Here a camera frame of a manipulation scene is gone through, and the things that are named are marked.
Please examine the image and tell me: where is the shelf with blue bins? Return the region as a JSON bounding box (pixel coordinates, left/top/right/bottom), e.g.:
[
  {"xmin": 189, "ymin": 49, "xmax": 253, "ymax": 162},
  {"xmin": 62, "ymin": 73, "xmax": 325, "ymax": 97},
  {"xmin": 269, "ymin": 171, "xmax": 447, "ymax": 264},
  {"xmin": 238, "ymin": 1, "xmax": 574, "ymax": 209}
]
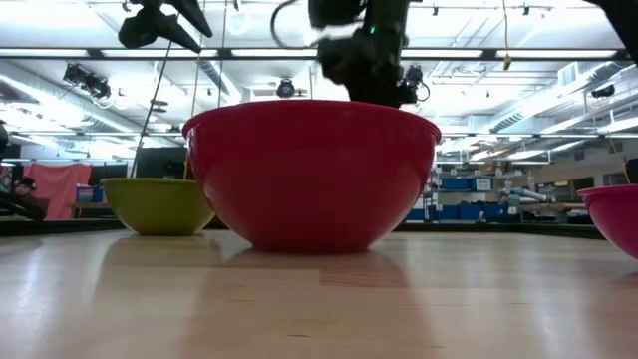
[{"xmin": 406, "ymin": 172, "xmax": 509, "ymax": 223}]

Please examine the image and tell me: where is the yellow hanging cable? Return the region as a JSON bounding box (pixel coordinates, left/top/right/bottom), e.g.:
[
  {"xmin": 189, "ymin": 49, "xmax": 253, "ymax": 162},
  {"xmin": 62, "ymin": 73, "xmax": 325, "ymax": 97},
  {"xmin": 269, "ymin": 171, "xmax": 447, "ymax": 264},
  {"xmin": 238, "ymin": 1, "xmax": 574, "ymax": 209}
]
[{"xmin": 500, "ymin": 0, "xmax": 513, "ymax": 72}]

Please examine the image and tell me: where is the magenta plastic bowl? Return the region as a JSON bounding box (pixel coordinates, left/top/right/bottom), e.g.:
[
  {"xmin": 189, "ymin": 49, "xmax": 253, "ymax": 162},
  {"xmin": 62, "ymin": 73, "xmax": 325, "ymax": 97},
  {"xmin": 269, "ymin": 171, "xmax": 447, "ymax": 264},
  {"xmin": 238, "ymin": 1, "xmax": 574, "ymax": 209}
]
[{"xmin": 576, "ymin": 183, "xmax": 638, "ymax": 261}]

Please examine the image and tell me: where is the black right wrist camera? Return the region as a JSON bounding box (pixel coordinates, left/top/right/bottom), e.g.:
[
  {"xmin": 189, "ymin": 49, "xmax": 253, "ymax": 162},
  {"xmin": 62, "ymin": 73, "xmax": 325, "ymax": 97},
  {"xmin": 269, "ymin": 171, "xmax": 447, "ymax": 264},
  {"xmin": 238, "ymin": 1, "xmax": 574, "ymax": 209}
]
[{"xmin": 402, "ymin": 64, "xmax": 431, "ymax": 105}]

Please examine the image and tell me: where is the dark monitor screen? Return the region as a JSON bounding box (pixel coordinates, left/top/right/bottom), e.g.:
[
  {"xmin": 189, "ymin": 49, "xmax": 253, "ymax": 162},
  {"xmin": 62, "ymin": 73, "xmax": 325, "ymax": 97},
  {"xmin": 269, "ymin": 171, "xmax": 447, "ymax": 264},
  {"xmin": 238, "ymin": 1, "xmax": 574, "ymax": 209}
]
[{"xmin": 134, "ymin": 146, "xmax": 189, "ymax": 180}]

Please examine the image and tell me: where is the large red plastic bowl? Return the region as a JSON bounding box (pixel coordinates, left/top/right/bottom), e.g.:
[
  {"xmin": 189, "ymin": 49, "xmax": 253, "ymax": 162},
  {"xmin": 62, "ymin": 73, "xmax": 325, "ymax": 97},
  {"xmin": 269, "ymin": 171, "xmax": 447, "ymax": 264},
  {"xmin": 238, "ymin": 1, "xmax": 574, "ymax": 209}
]
[{"xmin": 181, "ymin": 99, "xmax": 443, "ymax": 254}]

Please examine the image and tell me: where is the black overhead frame beam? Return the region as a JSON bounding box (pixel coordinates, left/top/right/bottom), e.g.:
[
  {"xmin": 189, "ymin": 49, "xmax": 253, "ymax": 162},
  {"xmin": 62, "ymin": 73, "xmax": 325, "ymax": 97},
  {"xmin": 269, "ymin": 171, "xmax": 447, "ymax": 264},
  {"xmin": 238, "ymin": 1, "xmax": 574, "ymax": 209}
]
[{"xmin": 0, "ymin": 46, "xmax": 630, "ymax": 62}]

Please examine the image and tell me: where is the green plastic bowl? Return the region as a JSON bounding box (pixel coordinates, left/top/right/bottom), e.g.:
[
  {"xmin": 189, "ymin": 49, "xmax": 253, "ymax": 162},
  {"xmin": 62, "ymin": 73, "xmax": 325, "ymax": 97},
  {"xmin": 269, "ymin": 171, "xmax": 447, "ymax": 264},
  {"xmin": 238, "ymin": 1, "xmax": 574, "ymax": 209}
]
[{"xmin": 101, "ymin": 177, "xmax": 216, "ymax": 237}]

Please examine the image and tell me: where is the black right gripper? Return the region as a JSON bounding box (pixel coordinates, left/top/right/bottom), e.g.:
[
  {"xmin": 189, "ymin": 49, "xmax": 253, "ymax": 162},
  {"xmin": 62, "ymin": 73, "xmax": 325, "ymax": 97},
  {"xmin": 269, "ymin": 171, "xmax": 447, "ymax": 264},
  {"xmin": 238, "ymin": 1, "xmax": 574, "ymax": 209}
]
[{"xmin": 316, "ymin": 35, "xmax": 418, "ymax": 109}]

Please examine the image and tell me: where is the pink hanging cloth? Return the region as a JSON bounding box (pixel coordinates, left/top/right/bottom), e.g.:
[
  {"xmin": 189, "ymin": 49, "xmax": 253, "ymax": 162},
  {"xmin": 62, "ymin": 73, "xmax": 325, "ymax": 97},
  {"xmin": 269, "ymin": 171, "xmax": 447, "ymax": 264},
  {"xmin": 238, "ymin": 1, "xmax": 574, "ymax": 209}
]
[{"xmin": 23, "ymin": 162, "xmax": 93, "ymax": 221}]

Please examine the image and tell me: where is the black ceiling-mounted camera rig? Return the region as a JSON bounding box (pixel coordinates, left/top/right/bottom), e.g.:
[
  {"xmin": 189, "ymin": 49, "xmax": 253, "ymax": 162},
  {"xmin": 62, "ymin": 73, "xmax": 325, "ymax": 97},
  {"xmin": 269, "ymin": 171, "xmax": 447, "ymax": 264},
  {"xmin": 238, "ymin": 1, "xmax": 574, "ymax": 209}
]
[{"xmin": 61, "ymin": 63, "xmax": 113, "ymax": 102}]

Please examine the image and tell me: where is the person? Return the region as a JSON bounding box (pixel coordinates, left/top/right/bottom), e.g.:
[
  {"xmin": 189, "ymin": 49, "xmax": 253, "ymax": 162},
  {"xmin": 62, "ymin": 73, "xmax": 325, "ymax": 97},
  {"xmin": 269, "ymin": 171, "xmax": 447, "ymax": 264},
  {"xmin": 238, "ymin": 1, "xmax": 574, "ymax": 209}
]
[{"xmin": 0, "ymin": 176, "xmax": 50, "ymax": 221}]

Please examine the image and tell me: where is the round black ceiling fixture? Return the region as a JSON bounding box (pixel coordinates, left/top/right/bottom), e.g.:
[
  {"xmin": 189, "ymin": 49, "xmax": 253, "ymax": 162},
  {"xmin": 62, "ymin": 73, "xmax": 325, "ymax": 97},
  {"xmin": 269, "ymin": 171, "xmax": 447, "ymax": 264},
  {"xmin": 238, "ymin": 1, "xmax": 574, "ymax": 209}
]
[{"xmin": 275, "ymin": 77, "xmax": 297, "ymax": 100}]

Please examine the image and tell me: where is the small blue storage bin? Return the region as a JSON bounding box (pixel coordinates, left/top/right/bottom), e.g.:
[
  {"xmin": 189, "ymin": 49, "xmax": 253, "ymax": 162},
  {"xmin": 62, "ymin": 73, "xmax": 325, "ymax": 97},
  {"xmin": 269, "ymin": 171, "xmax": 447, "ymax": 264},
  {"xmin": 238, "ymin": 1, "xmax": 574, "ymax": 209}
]
[{"xmin": 75, "ymin": 184, "xmax": 106, "ymax": 204}]

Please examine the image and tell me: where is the black frame post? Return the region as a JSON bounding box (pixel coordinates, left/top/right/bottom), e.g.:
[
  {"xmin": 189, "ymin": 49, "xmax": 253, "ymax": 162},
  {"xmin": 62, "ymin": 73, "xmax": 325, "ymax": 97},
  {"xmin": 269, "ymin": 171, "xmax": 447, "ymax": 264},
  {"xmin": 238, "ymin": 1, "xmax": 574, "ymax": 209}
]
[{"xmin": 586, "ymin": 0, "xmax": 638, "ymax": 64}]

